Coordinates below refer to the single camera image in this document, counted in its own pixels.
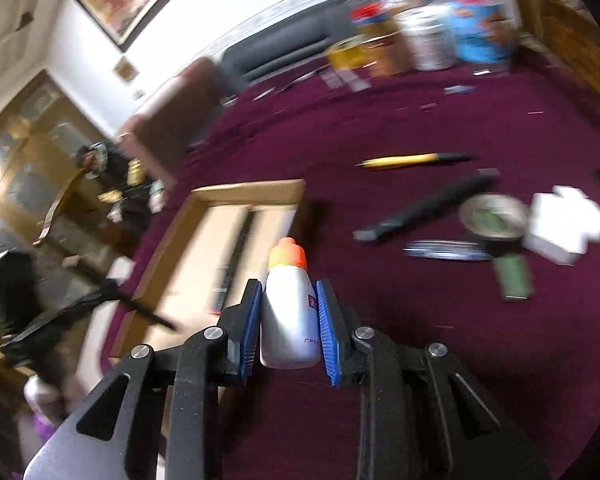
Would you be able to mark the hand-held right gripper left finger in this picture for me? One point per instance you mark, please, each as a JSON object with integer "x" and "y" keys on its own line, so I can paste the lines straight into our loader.
{"x": 246, "y": 330}

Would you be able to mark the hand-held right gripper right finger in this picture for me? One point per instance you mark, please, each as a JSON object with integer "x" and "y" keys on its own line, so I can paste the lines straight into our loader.
{"x": 329, "y": 332}

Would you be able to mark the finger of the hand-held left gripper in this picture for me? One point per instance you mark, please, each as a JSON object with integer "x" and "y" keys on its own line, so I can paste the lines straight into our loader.
{"x": 87, "y": 307}

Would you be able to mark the white bottle with orange cap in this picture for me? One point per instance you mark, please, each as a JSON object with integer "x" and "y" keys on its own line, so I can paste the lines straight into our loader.
{"x": 287, "y": 320}

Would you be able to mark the wooden tray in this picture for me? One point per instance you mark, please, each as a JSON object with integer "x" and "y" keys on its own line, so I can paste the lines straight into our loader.
{"x": 195, "y": 270}

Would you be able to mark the yellow pen with black tip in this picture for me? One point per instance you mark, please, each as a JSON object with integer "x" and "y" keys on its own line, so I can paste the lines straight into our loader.
{"x": 405, "y": 161}

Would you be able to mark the small white box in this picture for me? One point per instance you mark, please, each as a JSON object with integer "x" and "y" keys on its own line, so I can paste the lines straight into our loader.
{"x": 560, "y": 230}

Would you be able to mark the long black strip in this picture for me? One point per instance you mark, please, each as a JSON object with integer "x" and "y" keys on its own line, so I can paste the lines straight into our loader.
{"x": 237, "y": 255}

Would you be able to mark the cluttered dark side table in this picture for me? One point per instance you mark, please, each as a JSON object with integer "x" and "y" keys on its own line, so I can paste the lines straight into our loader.
{"x": 122, "y": 182}

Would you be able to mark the blue pen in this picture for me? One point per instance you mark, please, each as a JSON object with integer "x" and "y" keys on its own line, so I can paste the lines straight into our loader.
{"x": 445, "y": 250}

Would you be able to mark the wooden cabinet with glass doors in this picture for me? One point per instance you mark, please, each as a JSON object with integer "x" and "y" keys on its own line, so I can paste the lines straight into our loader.
{"x": 35, "y": 170}

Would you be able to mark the black bar with grey ends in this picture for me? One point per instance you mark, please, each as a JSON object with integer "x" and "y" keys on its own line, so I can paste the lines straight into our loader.
{"x": 430, "y": 204}

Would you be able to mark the green flat case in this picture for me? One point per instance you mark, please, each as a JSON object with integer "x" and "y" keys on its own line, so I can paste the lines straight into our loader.
{"x": 515, "y": 276}

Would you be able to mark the brown chair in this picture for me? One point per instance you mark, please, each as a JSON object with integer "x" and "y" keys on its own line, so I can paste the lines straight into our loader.
{"x": 170, "y": 115}

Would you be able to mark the clear tape roll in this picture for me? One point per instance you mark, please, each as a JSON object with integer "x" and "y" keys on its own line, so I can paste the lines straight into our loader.
{"x": 522, "y": 221}

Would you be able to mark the short silver pen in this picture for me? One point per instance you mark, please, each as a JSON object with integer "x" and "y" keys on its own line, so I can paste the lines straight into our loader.
{"x": 263, "y": 95}

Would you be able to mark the yellow tape roll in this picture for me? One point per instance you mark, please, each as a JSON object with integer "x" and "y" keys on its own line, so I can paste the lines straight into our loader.
{"x": 347, "y": 54}

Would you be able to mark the brown label clear jar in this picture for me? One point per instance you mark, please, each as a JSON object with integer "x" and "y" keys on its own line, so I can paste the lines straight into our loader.
{"x": 390, "y": 52}

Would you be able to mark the black leather sofa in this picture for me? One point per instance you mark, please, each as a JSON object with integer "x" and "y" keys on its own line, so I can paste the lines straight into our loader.
{"x": 280, "y": 40}

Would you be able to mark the white plastic jar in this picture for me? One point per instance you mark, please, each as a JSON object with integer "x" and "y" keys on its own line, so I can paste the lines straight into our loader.
{"x": 427, "y": 42}

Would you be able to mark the blue label clear jar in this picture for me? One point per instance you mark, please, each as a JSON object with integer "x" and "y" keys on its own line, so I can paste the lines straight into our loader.
{"x": 480, "y": 30}

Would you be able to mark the wooden brick pattern partition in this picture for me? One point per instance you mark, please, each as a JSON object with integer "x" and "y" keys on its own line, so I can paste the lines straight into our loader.
{"x": 570, "y": 35}

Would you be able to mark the small yellow wall frame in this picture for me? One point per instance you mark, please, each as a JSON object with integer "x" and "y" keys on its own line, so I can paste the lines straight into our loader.
{"x": 124, "y": 68}

